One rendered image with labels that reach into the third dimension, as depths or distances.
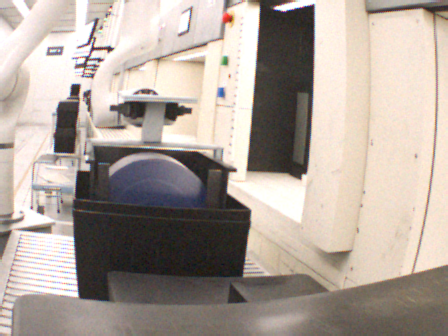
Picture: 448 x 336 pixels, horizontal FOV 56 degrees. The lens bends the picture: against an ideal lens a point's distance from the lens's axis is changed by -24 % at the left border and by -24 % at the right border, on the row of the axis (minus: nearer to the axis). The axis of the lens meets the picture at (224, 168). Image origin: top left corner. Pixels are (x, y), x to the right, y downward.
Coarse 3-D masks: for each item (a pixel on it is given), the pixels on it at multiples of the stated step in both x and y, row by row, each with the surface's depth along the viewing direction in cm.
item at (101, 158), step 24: (144, 96) 80; (168, 96) 81; (144, 120) 85; (120, 144) 84; (144, 144) 86; (168, 144) 87; (192, 144) 88; (216, 144) 90; (96, 168) 94; (192, 168) 99; (216, 168) 86; (96, 192) 79; (216, 192) 80
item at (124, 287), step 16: (112, 272) 63; (112, 288) 57; (128, 288) 58; (144, 288) 60; (160, 288) 60; (176, 288) 61; (192, 288) 62; (208, 288) 63; (224, 288) 63; (240, 288) 56; (256, 288) 64; (272, 288) 64; (288, 288) 64; (304, 288) 65; (320, 288) 65
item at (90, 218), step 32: (96, 224) 72; (128, 224) 74; (160, 224) 75; (192, 224) 76; (224, 224) 77; (96, 256) 73; (128, 256) 74; (160, 256) 76; (192, 256) 77; (224, 256) 78; (96, 288) 74
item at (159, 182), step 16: (144, 160) 79; (160, 160) 80; (112, 176) 78; (128, 176) 79; (144, 176) 80; (160, 176) 80; (176, 176) 81; (192, 176) 82; (112, 192) 79; (128, 192) 79; (144, 192) 80; (160, 192) 81; (176, 192) 81; (192, 192) 82
